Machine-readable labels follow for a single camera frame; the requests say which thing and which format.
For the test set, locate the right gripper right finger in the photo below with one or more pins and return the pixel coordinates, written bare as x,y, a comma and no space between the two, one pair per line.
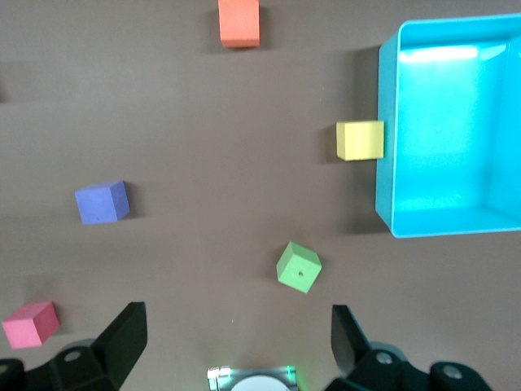
352,350

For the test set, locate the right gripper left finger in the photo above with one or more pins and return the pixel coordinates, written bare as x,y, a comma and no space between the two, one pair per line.
118,350

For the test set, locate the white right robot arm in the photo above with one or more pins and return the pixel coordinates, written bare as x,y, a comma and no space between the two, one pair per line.
258,385

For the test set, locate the red foam block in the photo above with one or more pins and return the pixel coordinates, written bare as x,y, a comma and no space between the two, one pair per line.
28,326

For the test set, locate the green foam block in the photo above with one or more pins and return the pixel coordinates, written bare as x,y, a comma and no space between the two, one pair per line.
298,269

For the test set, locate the purple foam block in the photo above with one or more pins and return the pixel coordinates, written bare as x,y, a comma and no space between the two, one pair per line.
102,203

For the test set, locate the yellow foam block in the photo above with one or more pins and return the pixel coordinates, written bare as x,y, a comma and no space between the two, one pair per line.
360,140

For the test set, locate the brown table cover sheet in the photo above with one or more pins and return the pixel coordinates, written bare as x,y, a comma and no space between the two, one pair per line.
203,142

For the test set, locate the cyan plastic bin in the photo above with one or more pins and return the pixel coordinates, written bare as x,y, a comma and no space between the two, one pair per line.
447,134

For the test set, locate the orange foam block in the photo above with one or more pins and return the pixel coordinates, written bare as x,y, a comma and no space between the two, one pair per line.
239,24

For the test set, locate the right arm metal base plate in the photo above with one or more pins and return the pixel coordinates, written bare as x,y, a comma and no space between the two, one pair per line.
213,376

